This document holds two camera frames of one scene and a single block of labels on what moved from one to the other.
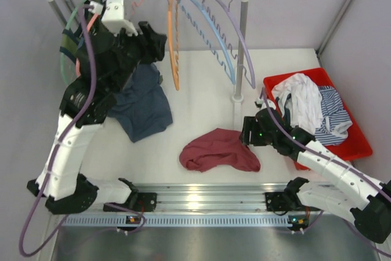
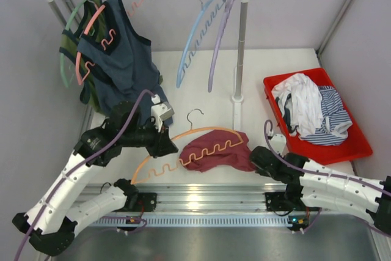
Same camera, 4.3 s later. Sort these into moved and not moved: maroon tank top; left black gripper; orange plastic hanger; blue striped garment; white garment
Moved: left black gripper; orange plastic hanger
Not moved: maroon tank top; white garment; blue striped garment
